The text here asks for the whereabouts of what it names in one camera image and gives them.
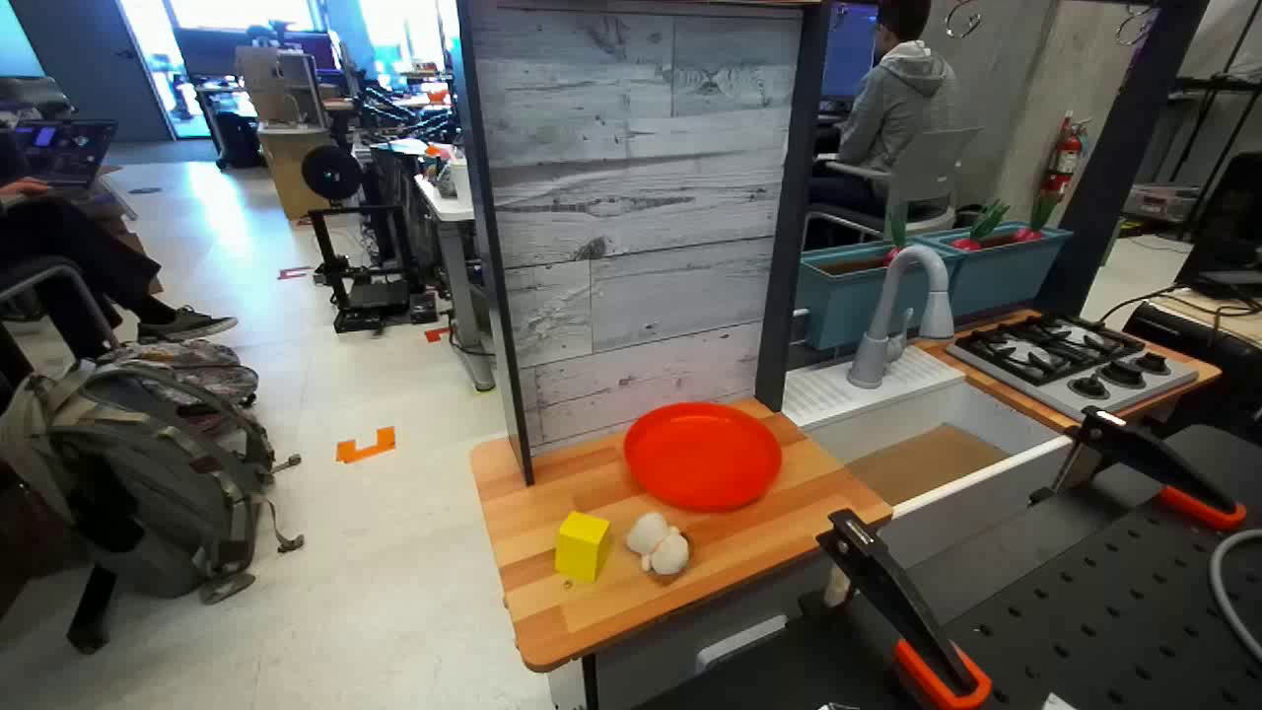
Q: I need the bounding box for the white fuzzy object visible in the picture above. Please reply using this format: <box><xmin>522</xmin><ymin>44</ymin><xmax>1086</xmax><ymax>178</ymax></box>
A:
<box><xmin>629</xmin><ymin>514</ymin><xmax>689</xmax><ymax>579</ymax></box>

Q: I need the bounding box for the orange plastic plate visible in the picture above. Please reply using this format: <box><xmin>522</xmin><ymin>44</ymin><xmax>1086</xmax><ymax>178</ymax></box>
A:
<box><xmin>622</xmin><ymin>403</ymin><xmax>781</xmax><ymax>514</ymax></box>

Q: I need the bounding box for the yellow block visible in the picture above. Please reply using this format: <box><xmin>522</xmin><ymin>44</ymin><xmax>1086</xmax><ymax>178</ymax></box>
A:
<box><xmin>551</xmin><ymin>514</ymin><xmax>613</xmax><ymax>585</ymax></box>

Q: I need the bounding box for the grey wood backdrop panel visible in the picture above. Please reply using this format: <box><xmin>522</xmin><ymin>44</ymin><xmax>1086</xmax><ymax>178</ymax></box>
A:
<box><xmin>456</xmin><ymin>0</ymin><xmax>823</xmax><ymax>464</ymax></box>

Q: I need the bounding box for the grey toy faucet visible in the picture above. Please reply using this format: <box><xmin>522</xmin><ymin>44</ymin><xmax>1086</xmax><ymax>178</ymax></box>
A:
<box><xmin>850</xmin><ymin>246</ymin><xmax>955</xmax><ymax>391</ymax></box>

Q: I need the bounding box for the white toy sink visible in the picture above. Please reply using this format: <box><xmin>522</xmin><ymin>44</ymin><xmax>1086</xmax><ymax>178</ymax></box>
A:
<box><xmin>781</xmin><ymin>353</ymin><xmax>1069</xmax><ymax>518</ymax></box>

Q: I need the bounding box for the black orange clamp front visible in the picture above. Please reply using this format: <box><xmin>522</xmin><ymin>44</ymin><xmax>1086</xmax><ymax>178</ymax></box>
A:
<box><xmin>817</xmin><ymin>510</ymin><xmax>993</xmax><ymax>710</ymax></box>

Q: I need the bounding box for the black orange clamp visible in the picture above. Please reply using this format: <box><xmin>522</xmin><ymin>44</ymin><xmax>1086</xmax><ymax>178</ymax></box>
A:
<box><xmin>817</xmin><ymin>510</ymin><xmax>993</xmax><ymax>710</ymax></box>
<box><xmin>1053</xmin><ymin>407</ymin><xmax>1245</xmax><ymax>531</ymax></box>

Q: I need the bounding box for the blue planter box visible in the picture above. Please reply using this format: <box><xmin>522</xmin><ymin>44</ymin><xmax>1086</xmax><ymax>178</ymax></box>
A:
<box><xmin>796</xmin><ymin>223</ymin><xmax>1073</xmax><ymax>357</ymax></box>

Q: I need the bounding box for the seated person grey hoodie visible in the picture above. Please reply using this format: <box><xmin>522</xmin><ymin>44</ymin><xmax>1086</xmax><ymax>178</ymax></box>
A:
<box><xmin>810</xmin><ymin>0</ymin><xmax>959</xmax><ymax>217</ymax></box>

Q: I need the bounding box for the toy stove top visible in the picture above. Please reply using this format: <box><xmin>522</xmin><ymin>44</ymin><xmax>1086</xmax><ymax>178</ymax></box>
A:
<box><xmin>951</xmin><ymin>316</ymin><xmax>1194</xmax><ymax>418</ymax></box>

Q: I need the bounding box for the black orange clamp rear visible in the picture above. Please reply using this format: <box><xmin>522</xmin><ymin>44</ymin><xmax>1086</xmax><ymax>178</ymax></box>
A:
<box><xmin>1053</xmin><ymin>407</ymin><xmax>1245</xmax><ymax>531</ymax></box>

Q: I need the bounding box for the red fire extinguisher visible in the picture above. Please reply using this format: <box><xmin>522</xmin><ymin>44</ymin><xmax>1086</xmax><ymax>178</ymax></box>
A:
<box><xmin>1028</xmin><ymin>115</ymin><xmax>1086</xmax><ymax>234</ymax></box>

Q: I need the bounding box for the grey backpack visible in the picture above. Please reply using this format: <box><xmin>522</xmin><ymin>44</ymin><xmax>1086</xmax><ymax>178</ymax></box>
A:
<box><xmin>4</xmin><ymin>340</ymin><xmax>297</xmax><ymax>605</ymax></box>

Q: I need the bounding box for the seated person left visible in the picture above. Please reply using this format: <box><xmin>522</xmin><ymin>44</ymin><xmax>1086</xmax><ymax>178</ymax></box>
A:
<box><xmin>0</xmin><ymin>119</ymin><xmax>234</xmax><ymax>340</ymax></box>

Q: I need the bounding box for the black perforated mounting board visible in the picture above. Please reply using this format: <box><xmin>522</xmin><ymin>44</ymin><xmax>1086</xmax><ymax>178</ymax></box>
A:
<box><xmin>650</xmin><ymin>425</ymin><xmax>1262</xmax><ymax>710</ymax></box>

